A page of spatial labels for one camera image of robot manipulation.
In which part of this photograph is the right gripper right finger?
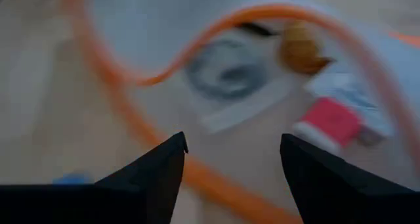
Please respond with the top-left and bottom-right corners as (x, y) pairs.
(280, 133), (420, 224)

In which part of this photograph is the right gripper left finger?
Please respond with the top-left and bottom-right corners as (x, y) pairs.
(94, 131), (190, 224)

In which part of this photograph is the small red box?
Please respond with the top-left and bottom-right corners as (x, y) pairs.
(291, 97), (364, 154)

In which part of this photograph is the blue snack bar wrapper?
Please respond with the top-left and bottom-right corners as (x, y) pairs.
(304, 64), (394, 138)

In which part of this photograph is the white small item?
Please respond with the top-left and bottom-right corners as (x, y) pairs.
(183, 30), (296, 135)

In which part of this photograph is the gold patterned round tin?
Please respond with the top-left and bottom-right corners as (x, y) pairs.
(278, 20), (334, 76)

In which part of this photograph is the mesh pouch with orange zipper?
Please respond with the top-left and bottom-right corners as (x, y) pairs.
(55, 0), (420, 224)

